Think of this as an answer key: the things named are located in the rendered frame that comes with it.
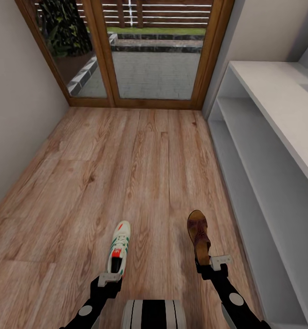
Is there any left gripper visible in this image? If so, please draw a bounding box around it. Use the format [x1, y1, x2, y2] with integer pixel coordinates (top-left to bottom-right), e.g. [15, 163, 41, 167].
[90, 277, 122, 304]

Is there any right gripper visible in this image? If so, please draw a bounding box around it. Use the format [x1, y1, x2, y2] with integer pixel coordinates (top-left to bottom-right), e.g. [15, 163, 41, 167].
[195, 258, 228, 288]

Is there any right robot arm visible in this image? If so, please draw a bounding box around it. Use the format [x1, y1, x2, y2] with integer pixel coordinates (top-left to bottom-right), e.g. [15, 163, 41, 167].
[195, 255, 271, 329]

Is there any gym shoe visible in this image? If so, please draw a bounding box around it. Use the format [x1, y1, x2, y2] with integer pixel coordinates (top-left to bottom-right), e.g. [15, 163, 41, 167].
[107, 220, 131, 279]

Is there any sandal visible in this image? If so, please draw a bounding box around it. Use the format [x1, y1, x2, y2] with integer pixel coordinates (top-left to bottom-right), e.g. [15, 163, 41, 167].
[187, 210, 211, 266]

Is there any robot trunk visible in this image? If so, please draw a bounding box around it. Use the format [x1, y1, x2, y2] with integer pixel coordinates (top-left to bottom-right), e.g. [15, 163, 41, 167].
[120, 299, 187, 329]

